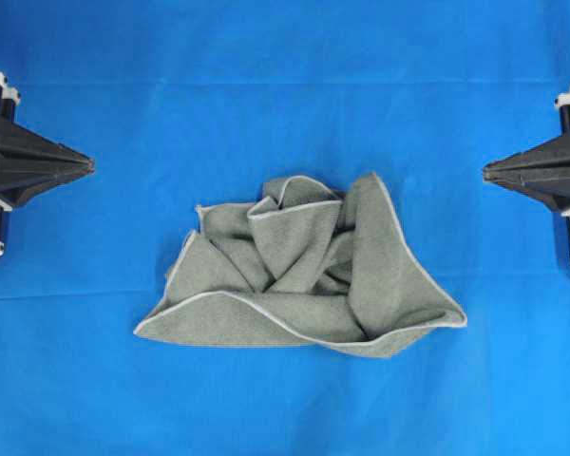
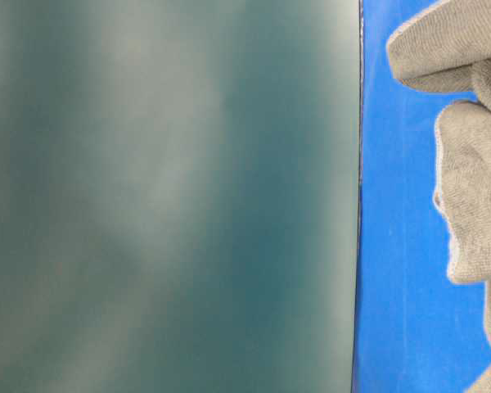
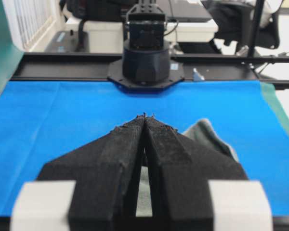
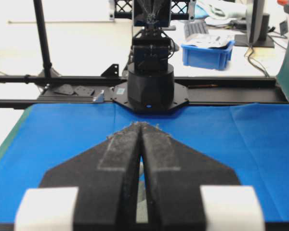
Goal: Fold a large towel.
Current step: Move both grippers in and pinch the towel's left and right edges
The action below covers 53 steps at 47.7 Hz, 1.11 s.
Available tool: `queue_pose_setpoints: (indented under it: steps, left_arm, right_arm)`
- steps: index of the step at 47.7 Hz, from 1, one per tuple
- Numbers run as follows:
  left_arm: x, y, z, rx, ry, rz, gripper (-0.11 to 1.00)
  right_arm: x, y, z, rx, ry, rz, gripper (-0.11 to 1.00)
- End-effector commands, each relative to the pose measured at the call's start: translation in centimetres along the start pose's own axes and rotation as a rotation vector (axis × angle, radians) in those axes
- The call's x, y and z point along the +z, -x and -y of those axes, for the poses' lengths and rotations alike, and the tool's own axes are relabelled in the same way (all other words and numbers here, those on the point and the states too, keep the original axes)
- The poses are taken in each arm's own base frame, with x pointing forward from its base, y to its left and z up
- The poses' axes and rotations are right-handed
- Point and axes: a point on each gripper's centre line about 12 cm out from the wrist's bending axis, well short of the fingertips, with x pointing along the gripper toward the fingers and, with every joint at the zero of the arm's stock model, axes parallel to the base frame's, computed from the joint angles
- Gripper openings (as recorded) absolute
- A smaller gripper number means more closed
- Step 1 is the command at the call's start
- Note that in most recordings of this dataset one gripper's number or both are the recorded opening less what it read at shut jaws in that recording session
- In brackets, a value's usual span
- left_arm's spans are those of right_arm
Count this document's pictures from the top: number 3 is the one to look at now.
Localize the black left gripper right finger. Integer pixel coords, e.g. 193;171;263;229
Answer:
144;117;273;231

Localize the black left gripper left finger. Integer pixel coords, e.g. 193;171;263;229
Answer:
10;116;145;231

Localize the grey microfibre towel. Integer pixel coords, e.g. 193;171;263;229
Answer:
136;118;239;217

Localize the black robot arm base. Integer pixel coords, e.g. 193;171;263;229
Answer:
107;0;184;90

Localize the blue table cloth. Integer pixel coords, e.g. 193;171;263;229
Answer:
0;81;289;217

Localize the clear plastic clip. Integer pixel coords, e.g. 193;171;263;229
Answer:
193;68;205;82

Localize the green cutting mat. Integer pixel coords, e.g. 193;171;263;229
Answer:
260;82;289;137

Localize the black office chair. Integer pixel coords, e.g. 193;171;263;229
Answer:
201;0;283;53

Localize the black aluminium frame rail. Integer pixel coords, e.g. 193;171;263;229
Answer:
12;53;289;90

